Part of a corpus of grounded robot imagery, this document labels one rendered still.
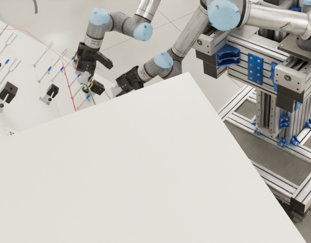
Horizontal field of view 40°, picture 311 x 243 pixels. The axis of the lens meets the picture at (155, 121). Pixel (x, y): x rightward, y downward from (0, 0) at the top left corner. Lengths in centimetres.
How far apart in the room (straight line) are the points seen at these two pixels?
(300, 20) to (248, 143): 126
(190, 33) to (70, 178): 127
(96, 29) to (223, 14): 50
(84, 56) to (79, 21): 286
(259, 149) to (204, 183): 217
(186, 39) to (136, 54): 213
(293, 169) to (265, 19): 125
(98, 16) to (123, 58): 229
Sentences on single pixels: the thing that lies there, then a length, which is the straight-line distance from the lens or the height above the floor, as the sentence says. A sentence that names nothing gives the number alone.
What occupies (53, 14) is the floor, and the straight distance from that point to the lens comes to 496.
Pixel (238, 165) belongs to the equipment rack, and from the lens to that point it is 69.
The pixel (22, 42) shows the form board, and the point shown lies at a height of 135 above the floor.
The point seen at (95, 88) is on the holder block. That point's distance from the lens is 196.
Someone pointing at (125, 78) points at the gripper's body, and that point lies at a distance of 194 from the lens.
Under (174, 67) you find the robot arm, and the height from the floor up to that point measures 120.
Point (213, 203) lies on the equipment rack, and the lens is 65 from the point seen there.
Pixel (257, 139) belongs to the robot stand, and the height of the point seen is 21.
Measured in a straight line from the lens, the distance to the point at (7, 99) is 145.
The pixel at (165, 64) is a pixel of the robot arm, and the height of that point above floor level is 126.
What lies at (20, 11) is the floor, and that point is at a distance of 523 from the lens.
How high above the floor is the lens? 240
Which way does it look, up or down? 46 degrees down
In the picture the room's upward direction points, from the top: 12 degrees counter-clockwise
